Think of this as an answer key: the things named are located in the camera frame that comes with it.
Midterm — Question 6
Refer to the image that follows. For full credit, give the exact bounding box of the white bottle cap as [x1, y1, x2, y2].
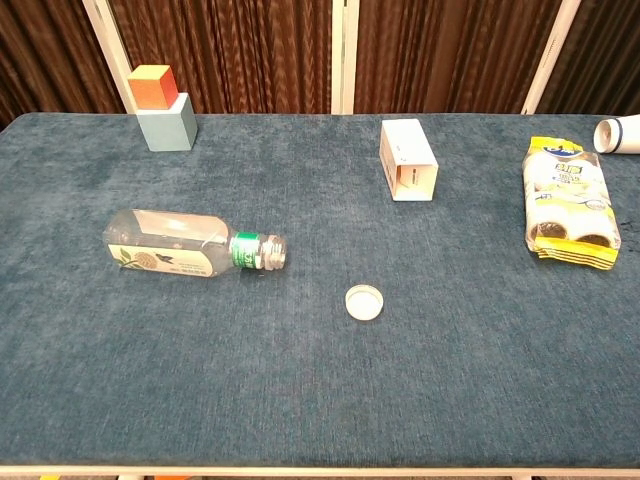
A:
[344, 283, 386, 322]

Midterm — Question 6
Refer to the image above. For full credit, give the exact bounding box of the transparent plastic bottle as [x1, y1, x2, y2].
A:
[102, 208, 290, 279]

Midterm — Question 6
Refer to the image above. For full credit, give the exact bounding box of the white cardboard box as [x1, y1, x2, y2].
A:
[378, 118, 440, 203]

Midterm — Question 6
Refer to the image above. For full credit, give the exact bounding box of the blue table mat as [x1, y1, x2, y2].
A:
[0, 112, 640, 471]

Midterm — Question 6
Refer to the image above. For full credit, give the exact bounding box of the light blue block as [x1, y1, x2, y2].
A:
[136, 92, 199, 153]

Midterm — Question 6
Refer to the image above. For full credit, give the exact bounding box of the brown pleated curtain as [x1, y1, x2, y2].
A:
[353, 0, 560, 115]
[0, 0, 124, 126]
[537, 0, 640, 119]
[109, 0, 334, 115]

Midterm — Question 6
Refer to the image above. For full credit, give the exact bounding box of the orange cube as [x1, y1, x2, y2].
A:
[126, 64, 180, 111]

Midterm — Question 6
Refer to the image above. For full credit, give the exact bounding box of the yellow snack package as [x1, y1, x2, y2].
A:
[522, 136, 622, 272]

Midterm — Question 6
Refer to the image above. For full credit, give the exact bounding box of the white paper cup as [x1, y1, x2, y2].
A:
[593, 113, 640, 156]

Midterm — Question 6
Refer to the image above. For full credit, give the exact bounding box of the white frame post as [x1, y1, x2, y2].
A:
[81, 0, 140, 115]
[520, 0, 585, 115]
[329, 0, 361, 115]

